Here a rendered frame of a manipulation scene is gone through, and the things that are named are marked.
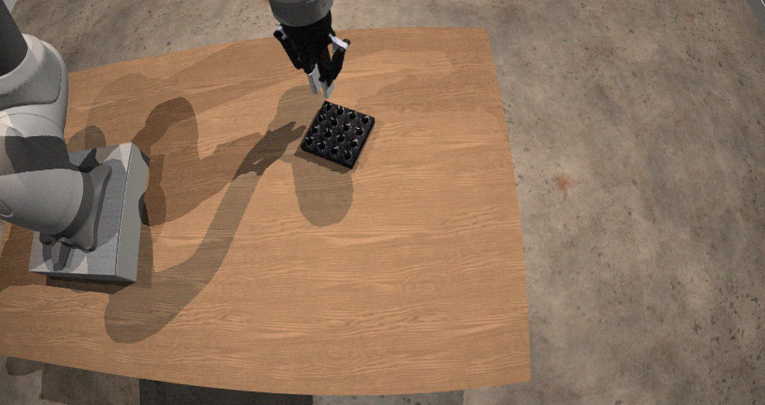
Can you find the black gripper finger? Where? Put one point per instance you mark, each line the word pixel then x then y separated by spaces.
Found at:
pixel 294 52
pixel 328 74

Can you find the black knob box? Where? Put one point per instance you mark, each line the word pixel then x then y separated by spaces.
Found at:
pixel 332 145

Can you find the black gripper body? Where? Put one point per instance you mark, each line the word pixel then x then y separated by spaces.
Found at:
pixel 318 31

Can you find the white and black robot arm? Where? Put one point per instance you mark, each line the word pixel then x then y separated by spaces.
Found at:
pixel 40 189

